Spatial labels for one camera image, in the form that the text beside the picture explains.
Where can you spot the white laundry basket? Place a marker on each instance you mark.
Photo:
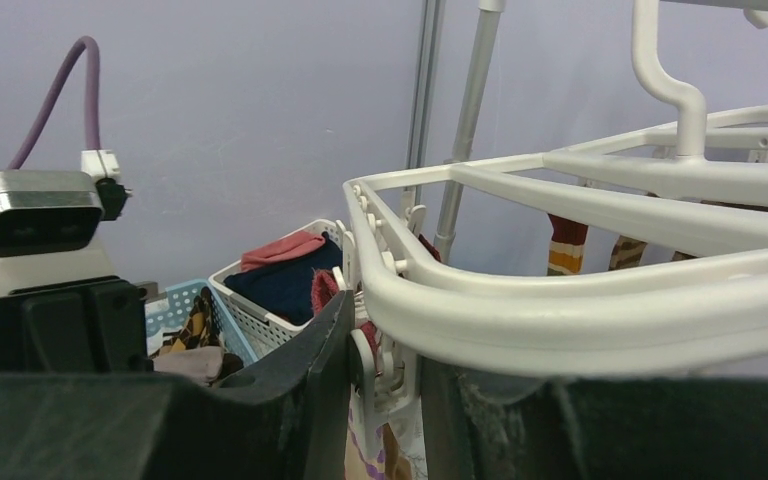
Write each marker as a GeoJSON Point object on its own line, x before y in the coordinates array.
{"type": "Point", "coordinates": [264, 330]}

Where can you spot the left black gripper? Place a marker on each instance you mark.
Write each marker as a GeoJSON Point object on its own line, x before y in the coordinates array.
{"type": "Point", "coordinates": [89, 326]}

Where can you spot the dark navy cloth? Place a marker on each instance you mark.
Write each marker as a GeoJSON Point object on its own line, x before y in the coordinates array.
{"type": "Point", "coordinates": [284, 289]}

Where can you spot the blue laundry basket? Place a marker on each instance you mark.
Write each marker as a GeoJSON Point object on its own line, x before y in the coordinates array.
{"type": "Point", "coordinates": [194, 302]}

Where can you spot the white clothes clip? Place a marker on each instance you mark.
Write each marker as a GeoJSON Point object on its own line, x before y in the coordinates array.
{"type": "Point", "coordinates": [383, 392]}

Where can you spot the brown patterned hanging sock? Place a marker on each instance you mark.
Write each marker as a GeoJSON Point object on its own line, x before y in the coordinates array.
{"type": "Point", "coordinates": [626, 253]}

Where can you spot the pink cloth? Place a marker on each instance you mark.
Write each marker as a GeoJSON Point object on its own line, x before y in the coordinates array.
{"type": "Point", "coordinates": [289, 247]}

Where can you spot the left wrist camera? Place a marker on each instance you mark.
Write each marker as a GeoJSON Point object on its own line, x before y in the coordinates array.
{"type": "Point", "coordinates": [48, 226]}

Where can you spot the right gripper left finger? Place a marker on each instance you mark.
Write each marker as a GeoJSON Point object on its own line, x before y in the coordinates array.
{"type": "Point", "coordinates": [282, 417]}

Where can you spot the pile of socks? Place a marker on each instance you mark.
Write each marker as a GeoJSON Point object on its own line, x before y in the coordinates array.
{"type": "Point", "coordinates": [190, 335]}

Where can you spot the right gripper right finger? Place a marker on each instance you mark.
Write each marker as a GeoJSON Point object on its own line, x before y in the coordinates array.
{"type": "Point", "coordinates": [479, 425]}

